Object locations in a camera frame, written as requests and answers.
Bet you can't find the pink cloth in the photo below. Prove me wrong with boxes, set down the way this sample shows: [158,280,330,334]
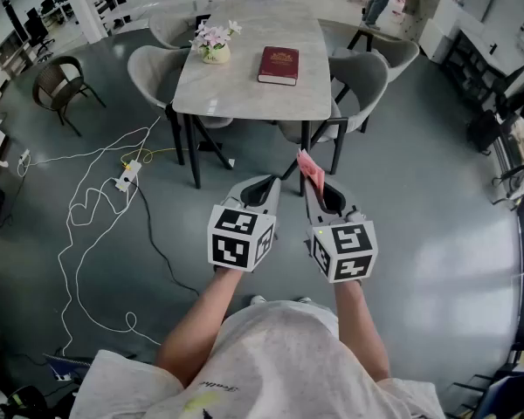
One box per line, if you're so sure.
[297,148,326,191]

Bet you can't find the person's white speckled t-shirt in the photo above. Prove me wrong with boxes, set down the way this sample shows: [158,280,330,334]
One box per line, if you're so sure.
[69,299,446,419]

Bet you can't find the brown wicker chair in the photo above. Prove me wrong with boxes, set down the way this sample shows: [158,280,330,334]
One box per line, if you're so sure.
[31,55,107,138]

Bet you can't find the black cable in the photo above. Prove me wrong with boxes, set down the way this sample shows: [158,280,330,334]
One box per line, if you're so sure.
[128,180,201,297]

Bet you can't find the person's left forearm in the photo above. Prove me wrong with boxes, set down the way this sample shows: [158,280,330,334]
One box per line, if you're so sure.
[155,264,245,388]

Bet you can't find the white power strip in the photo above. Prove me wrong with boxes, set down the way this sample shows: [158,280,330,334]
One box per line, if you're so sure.
[114,159,143,193]

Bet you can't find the grey upholstered chair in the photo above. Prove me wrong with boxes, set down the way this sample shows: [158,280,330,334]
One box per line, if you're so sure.
[331,28,420,85]
[127,45,235,129]
[148,13,210,51]
[278,52,390,176]

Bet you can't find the long white cable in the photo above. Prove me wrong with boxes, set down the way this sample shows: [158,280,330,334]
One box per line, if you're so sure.
[57,115,162,357]

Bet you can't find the yellow cable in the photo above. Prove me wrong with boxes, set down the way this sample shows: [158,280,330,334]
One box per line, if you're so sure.
[121,147,176,168]

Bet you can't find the black backpack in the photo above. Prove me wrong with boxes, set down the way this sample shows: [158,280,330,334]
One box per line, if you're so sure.
[466,109,503,155]

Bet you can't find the grey marble table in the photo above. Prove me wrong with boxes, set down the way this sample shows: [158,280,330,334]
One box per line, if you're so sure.
[164,102,312,198]

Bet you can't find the person's right forearm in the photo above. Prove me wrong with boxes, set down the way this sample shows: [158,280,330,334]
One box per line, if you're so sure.
[334,279,392,383]

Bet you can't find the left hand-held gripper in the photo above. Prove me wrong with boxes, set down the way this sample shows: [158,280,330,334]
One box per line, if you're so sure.
[207,174,282,273]

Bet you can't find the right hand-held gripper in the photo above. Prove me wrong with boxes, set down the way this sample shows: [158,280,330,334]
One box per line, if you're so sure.
[304,175,379,284]

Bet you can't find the dark red hardcover book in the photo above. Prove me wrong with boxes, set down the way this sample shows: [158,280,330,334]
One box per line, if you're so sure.
[257,45,300,86]

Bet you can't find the cream pot with pink flowers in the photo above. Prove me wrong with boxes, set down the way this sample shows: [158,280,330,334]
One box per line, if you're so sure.
[189,19,243,65]

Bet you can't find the white storage boxes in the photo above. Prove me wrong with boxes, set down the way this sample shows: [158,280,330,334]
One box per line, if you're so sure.
[418,0,464,65]

